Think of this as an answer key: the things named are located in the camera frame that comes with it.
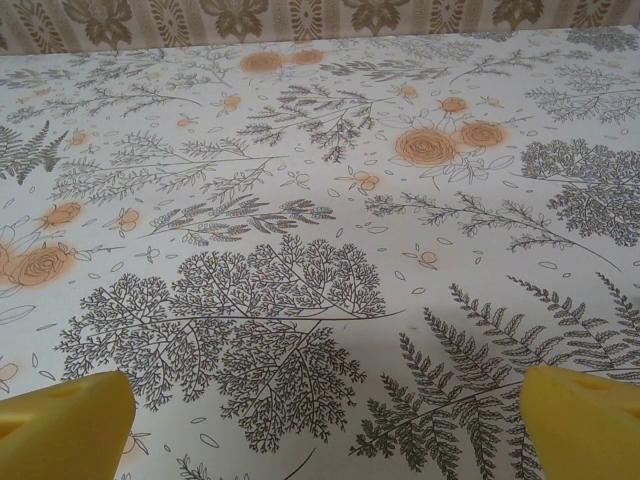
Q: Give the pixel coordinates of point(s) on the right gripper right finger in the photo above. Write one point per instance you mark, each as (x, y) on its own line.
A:
(585, 430)

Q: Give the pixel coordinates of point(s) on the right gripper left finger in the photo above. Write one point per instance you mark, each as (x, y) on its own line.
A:
(60, 430)

